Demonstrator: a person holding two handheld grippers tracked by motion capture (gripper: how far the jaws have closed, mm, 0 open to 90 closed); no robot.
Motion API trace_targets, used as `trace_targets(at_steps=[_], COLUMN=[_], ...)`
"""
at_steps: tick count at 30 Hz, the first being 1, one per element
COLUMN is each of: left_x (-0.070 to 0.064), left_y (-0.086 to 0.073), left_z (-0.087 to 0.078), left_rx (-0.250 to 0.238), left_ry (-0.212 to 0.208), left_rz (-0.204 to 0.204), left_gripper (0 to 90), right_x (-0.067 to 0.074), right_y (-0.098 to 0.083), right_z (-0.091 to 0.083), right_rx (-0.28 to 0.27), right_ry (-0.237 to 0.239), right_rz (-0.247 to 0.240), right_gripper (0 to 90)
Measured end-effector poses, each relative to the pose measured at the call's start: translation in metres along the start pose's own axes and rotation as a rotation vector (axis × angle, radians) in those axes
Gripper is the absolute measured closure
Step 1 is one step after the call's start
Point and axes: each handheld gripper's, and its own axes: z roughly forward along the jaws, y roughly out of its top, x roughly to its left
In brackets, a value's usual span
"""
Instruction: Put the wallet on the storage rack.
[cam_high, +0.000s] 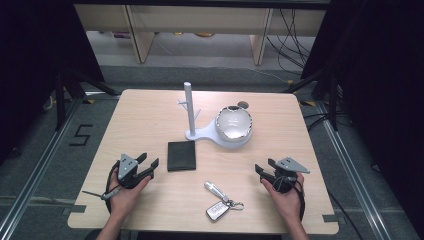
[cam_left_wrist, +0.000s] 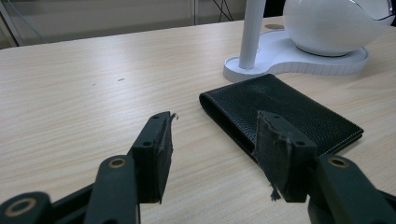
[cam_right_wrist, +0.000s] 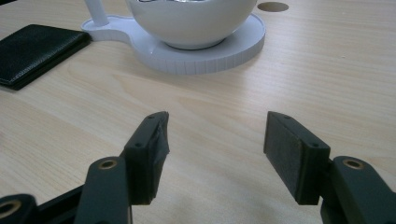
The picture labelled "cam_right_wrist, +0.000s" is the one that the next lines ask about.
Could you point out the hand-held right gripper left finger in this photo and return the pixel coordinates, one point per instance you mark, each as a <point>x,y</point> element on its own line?
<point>144,168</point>

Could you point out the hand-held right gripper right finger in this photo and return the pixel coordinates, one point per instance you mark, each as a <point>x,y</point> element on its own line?
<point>289,161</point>

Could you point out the white bowl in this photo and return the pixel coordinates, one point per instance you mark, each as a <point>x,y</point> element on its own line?
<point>193,25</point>

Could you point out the black box device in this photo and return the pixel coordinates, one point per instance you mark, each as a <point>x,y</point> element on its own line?
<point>37,51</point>

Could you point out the white stand with post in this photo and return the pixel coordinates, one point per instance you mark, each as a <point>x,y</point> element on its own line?
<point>218,60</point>

